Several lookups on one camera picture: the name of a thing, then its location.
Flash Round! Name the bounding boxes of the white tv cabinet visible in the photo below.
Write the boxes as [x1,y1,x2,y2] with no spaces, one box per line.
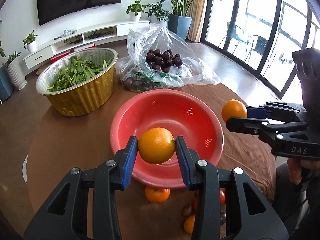
[23,20,150,69]

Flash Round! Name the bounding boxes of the plant white ribbed pot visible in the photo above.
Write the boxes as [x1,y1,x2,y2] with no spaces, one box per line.
[6,51,27,91]

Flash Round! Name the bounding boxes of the green leafy vegetables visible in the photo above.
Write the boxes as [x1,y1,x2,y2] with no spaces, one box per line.
[45,56,113,92]

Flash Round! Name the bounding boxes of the red plastic colander bowl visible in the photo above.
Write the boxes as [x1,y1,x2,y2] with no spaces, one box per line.
[109,88,225,190]

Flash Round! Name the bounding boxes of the gold foil basin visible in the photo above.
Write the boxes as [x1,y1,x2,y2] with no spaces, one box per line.
[36,48,118,117]

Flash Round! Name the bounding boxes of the small plant on cabinet right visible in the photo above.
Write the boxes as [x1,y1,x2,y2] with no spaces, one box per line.
[126,0,148,22]

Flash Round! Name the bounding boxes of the tall plant blue pot right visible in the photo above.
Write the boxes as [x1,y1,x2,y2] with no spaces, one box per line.
[157,0,216,41]

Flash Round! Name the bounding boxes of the small plant white pot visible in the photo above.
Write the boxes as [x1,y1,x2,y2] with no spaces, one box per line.
[23,30,37,53]

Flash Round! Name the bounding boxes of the tall plant blue pot left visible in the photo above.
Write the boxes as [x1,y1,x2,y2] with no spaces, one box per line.
[0,39,15,103]

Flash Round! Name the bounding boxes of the large orange with stem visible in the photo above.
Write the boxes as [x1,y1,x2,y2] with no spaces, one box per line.
[138,127,175,164]

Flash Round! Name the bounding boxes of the bushy plant white tall pot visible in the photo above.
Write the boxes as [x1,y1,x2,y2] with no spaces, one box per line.
[146,2,169,27]

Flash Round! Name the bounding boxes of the pile of dark plums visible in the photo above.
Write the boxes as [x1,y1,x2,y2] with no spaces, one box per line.
[145,49,183,73]

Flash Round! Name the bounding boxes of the tall plant blue pot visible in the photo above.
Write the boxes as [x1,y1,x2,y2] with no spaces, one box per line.
[157,0,216,41]
[0,39,15,103]

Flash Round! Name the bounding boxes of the tangerine left middle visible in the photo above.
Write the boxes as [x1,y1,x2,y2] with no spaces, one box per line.
[183,214,195,235]

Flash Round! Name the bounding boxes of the beige curtain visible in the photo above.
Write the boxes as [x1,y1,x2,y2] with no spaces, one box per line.
[187,0,207,42]

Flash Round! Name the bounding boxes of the dark plum middle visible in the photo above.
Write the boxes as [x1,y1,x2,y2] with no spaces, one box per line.
[182,203,193,217]

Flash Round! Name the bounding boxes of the dark plum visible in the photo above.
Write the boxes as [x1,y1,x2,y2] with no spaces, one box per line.
[182,203,193,217]
[220,212,226,225]

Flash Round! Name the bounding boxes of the dark plum front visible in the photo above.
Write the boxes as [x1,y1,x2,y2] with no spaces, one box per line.
[220,212,226,225]

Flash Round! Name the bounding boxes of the large orange front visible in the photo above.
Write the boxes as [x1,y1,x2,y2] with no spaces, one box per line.
[221,99,247,122]

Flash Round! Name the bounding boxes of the right hand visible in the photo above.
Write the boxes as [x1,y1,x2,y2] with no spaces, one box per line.
[287,158,320,185]

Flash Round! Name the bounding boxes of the red tomato lower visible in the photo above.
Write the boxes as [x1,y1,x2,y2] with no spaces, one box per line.
[219,189,226,205]

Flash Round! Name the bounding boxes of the clear plastic bag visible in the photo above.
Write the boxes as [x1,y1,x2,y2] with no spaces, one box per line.
[116,24,220,92]

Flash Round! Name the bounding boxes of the small tangerine near bowl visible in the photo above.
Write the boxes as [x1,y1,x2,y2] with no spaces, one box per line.
[144,186,170,203]

